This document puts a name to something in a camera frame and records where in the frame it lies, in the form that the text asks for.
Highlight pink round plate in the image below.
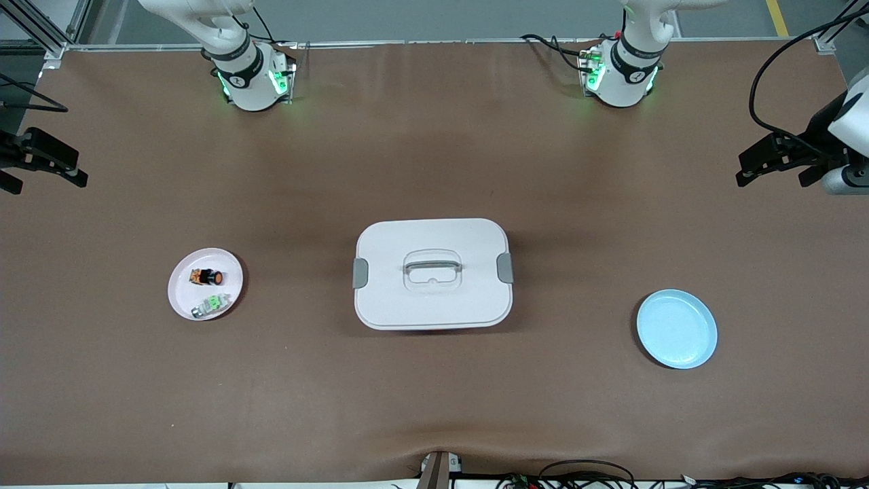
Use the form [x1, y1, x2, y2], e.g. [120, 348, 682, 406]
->
[167, 247, 244, 321]

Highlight blue round plate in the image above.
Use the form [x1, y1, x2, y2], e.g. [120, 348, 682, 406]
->
[636, 289, 718, 370]

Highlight white lidded storage box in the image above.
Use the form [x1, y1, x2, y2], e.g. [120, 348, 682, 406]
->
[352, 217, 515, 331]

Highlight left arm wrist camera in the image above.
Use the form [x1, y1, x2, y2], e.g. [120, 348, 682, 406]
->
[821, 166, 869, 196]

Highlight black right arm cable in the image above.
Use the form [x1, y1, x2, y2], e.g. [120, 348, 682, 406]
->
[0, 70, 69, 113]

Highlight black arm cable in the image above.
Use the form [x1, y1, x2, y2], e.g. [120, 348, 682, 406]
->
[0, 70, 69, 113]
[748, 0, 864, 147]

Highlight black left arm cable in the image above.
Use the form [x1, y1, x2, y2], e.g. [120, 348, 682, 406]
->
[748, 0, 864, 147]

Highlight aluminium frame profile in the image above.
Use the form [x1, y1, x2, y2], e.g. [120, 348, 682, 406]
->
[813, 0, 869, 55]
[0, 0, 92, 60]

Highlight green push button switch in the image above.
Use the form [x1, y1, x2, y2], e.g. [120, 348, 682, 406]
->
[191, 292, 233, 319]

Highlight black left base cables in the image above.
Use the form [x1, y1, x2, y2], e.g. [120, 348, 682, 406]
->
[521, 33, 591, 72]

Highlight black base cables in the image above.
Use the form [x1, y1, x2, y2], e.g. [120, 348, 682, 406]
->
[250, 5, 278, 46]
[521, 33, 591, 72]

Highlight black right base cables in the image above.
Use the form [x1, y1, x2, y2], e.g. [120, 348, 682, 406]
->
[250, 5, 278, 46]

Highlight metal table edge rail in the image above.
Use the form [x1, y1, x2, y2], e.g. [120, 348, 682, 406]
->
[64, 37, 826, 54]

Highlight grey box lid handle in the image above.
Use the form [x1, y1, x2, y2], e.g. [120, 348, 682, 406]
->
[403, 256, 464, 274]

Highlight cable bundle below table edge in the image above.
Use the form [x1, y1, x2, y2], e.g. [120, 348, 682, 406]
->
[496, 460, 869, 489]

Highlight metal bracket at table edge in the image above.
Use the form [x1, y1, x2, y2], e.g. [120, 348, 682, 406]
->
[418, 450, 464, 489]

